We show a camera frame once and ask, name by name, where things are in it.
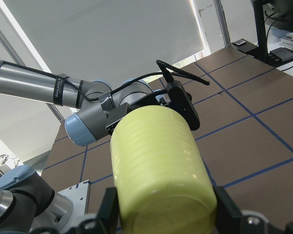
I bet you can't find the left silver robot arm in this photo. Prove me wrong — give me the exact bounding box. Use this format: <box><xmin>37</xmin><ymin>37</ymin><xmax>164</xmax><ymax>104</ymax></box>
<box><xmin>0</xmin><ymin>59</ymin><xmax>200</xmax><ymax>146</ymax></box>

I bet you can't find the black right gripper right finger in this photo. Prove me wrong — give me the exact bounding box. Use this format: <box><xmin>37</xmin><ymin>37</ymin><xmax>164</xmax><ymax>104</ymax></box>
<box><xmin>213</xmin><ymin>186</ymin><xmax>243</xmax><ymax>234</ymax></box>

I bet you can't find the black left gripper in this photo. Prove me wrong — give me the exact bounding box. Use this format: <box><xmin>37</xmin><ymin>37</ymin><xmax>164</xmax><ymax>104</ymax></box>
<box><xmin>106</xmin><ymin>90</ymin><xmax>173</xmax><ymax>135</ymax></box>

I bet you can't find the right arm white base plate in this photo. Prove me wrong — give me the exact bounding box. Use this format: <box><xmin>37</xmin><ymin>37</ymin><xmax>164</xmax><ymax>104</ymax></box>
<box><xmin>59</xmin><ymin>180</ymin><xmax>90</xmax><ymax>219</ymax></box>

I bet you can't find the yellow plastic cup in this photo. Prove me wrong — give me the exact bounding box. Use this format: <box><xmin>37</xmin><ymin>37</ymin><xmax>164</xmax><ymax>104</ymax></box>
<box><xmin>110</xmin><ymin>106</ymin><xmax>217</xmax><ymax>234</ymax></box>

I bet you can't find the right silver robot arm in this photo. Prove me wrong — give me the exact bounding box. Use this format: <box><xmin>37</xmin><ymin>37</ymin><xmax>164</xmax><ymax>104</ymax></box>
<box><xmin>0</xmin><ymin>165</ymin><xmax>244</xmax><ymax>234</ymax></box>

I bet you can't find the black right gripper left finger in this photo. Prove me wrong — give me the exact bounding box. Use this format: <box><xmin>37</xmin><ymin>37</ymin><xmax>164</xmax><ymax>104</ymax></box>
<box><xmin>97</xmin><ymin>187</ymin><xmax>119</xmax><ymax>234</ymax></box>

